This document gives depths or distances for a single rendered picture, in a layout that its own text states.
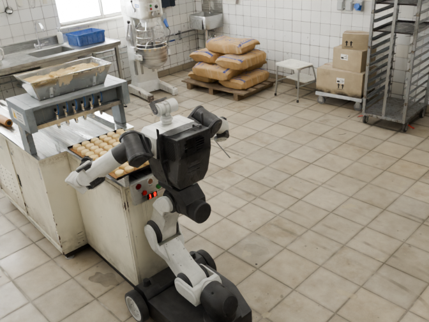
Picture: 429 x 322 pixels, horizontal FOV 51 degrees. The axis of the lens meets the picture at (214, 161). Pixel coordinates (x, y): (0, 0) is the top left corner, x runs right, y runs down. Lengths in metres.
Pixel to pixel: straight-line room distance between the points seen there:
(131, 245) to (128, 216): 0.20
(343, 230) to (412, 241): 0.47
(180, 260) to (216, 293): 0.31
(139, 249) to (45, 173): 0.81
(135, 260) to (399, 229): 1.97
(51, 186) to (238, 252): 1.36
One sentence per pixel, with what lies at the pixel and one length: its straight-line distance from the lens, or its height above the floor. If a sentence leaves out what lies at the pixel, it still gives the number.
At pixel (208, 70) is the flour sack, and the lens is 6.36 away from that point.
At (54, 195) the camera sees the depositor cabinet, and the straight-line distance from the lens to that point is 3.21.
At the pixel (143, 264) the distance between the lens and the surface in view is 2.91.
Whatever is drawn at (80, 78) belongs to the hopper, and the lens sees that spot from 3.11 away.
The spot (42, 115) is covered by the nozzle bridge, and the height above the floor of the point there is 1.09.
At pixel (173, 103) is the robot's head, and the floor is 1.33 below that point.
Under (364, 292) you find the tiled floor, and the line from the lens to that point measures 3.08.
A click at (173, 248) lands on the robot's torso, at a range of 2.69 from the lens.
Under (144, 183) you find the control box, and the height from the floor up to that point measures 0.82.
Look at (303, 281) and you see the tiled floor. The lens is 3.10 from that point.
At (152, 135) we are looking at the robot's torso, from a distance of 2.16.
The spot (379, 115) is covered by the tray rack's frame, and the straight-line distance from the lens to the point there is 5.31.
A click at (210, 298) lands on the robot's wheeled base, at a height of 0.33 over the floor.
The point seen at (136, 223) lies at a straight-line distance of 2.72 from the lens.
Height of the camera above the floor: 2.07
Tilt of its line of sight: 27 degrees down
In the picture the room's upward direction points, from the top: 4 degrees counter-clockwise
